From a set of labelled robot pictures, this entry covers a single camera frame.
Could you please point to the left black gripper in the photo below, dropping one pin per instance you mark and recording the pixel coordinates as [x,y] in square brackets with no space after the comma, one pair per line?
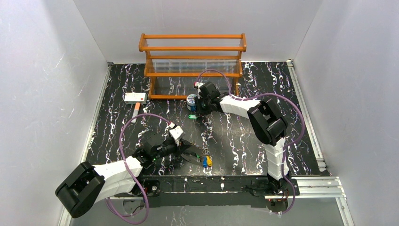
[181,148]

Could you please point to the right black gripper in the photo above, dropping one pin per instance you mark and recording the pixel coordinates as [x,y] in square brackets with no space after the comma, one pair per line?
[198,105]

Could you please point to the yellow key tag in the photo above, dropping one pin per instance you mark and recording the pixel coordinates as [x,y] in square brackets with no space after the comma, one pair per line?
[209,161]

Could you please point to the large silver carabiner keyring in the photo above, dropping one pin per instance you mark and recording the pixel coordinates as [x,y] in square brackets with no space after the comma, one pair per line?
[193,155]

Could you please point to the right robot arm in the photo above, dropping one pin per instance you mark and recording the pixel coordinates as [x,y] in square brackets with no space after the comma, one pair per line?
[267,121]

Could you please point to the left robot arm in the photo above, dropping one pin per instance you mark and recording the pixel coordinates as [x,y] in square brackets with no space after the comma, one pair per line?
[88,184]

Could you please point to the blue round jar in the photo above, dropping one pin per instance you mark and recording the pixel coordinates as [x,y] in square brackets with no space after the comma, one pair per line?
[190,102]

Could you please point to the orange wooden shelf rack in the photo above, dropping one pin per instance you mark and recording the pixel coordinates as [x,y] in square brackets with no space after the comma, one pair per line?
[192,56]

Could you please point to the orange white tube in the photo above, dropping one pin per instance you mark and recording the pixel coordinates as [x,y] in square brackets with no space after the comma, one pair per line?
[136,111]

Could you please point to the white red small box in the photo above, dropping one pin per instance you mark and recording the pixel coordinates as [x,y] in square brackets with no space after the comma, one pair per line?
[134,97]

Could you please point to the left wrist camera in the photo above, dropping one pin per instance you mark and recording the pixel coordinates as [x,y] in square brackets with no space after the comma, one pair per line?
[176,132]

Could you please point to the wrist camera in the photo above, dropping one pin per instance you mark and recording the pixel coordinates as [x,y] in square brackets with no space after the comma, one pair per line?
[176,132]
[197,86]

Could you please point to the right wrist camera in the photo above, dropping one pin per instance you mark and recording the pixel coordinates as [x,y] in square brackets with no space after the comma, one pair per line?
[197,86]

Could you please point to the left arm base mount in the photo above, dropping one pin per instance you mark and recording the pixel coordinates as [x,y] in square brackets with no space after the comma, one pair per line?
[151,188]

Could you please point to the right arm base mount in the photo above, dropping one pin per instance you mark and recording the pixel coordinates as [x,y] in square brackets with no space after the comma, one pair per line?
[265,189]

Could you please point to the aluminium frame rail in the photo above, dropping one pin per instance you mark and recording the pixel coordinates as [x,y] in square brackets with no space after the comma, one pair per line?
[309,187]

